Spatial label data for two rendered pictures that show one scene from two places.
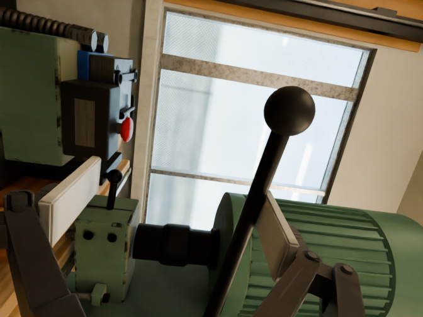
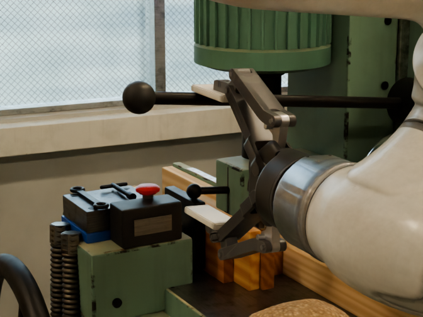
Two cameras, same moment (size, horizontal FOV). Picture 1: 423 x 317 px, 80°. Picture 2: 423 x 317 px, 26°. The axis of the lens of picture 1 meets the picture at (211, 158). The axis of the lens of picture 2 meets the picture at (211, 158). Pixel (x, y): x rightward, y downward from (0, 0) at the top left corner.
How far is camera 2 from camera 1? 0.81 m
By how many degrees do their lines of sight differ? 22
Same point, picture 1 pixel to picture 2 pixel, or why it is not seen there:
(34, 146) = (178, 261)
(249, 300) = (301, 45)
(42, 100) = (140, 260)
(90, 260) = not seen: hidden behind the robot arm
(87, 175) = (197, 212)
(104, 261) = not seen: hidden behind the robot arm
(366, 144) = not seen: outside the picture
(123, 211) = (229, 176)
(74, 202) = (214, 216)
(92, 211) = (232, 206)
